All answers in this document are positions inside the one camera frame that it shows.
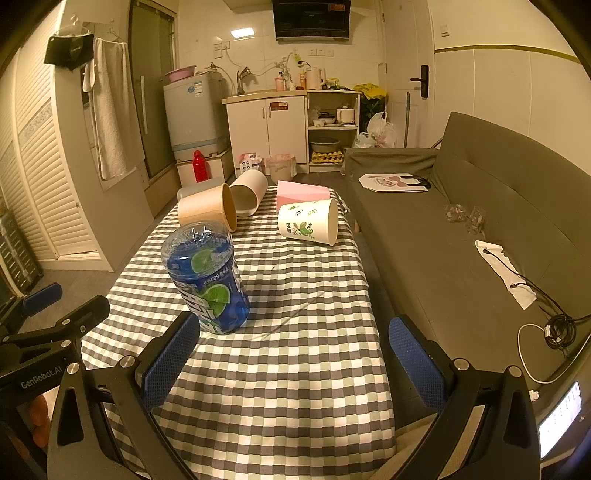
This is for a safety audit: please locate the red bottle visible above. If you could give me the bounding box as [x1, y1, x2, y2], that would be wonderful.
[192, 150, 209, 184]

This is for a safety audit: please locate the black door handle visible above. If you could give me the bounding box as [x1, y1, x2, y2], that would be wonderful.
[410, 65, 430, 97]

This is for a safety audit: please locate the grey-green sofa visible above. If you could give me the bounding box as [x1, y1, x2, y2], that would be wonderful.
[344, 112, 591, 402]

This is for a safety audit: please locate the white cloth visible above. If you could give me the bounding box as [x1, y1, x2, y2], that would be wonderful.
[475, 239, 537, 310]

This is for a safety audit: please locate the white green-print paper cup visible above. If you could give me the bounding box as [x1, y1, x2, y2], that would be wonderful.
[277, 198, 340, 245]

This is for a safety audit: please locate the grey checkered tablecloth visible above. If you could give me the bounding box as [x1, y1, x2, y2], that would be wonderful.
[81, 187, 398, 480]

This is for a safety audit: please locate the glass shower door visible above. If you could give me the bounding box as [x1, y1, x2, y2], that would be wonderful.
[127, 0, 178, 178]

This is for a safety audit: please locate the white kitchen cabinet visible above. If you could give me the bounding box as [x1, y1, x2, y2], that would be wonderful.
[222, 90, 362, 174]

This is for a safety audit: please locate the white louvred wardrobe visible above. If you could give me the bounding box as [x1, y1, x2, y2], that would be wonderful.
[0, 0, 160, 296]

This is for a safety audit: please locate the pink trash bin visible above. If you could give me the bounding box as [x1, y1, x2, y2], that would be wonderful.
[264, 154, 296, 183]

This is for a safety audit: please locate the printed tote bag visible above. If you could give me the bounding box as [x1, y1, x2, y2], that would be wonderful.
[359, 173, 432, 193]

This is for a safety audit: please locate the black cable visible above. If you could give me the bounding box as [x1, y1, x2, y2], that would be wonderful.
[482, 247, 591, 352]

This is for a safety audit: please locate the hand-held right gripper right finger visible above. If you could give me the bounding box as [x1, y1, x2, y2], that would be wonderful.
[389, 315, 542, 480]

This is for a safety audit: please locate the white washer stand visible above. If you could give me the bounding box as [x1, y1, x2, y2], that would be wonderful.
[175, 150, 235, 185]

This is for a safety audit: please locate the brown paper cup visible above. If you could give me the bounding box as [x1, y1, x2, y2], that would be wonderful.
[178, 183, 238, 232]

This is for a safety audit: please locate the plain white cup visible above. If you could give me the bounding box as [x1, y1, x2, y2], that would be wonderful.
[229, 170, 269, 217]

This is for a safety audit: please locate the white towel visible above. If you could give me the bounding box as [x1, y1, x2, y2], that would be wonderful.
[83, 38, 144, 182]

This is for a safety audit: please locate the pink box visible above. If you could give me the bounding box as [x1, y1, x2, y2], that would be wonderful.
[276, 180, 329, 208]

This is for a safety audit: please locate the white door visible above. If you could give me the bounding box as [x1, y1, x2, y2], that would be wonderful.
[383, 0, 437, 148]

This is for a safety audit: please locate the blue lime drink bottle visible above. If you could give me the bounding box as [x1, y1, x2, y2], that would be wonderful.
[161, 222, 251, 334]

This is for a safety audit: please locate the white plastic bag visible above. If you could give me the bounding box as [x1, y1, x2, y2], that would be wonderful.
[355, 112, 398, 149]

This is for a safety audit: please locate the yellow bag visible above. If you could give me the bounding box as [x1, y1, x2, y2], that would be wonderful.
[353, 83, 389, 100]

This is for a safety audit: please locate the white cable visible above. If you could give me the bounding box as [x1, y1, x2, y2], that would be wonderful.
[517, 322, 573, 384]

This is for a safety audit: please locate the pink basin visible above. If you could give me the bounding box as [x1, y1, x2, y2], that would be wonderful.
[165, 66, 197, 84]

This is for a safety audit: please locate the person's left hand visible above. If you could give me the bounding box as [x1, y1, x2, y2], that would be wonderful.
[25, 392, 51, 448]

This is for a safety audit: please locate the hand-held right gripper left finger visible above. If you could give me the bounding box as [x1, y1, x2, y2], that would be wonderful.
[46, 312, 201, 480]

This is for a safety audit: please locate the white washing machine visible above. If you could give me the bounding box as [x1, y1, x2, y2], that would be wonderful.
[163, 72, 230, 162]

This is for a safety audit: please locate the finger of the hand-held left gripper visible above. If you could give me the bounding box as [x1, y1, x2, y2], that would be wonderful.
[0, 282, 64, 334]
[0, 295, 112, 352]

